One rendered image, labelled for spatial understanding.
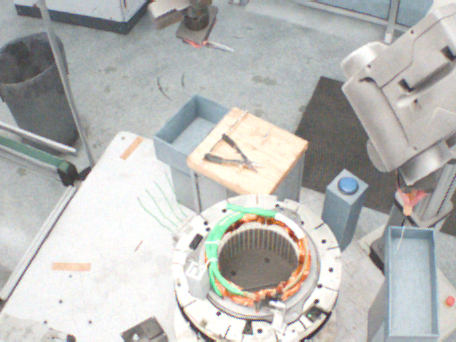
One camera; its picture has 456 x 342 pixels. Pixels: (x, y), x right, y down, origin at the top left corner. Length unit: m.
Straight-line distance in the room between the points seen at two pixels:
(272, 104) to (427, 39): 2.45
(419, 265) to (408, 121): 0.78
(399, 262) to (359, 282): 0.26
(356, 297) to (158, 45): 2.23
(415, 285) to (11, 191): 2.07
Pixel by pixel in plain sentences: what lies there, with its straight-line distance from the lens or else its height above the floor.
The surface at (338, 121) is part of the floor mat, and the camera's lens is 2.72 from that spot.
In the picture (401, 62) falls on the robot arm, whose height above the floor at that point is 1.76.
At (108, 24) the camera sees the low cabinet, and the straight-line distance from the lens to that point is 3.38.
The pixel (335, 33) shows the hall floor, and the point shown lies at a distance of 3.30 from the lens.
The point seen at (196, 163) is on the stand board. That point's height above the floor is 1.06.
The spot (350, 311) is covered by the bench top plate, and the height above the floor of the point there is 0.78.
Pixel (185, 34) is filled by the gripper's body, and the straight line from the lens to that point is 1.18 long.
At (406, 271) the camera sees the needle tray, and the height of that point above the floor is 1.03.
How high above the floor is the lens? 1.99
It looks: 53 degrees down
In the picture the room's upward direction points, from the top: 3 degrees counter-clockwise
